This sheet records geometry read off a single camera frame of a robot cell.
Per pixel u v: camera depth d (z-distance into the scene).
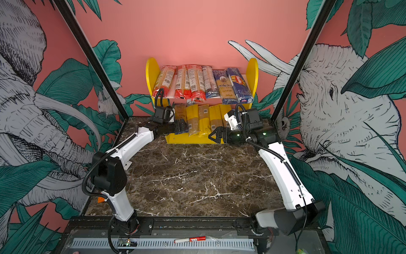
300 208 0.38
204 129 0.91
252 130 0.52
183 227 0.75
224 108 1.05
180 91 0.73
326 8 0.69
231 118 0.64
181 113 0.99
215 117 1.00
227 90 0.73
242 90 0.71
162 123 0.69
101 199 0.82
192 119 0.96
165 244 0.69
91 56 0.86
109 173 0.48
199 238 0.70
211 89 0.73
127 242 0.70
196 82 0.75
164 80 0.76
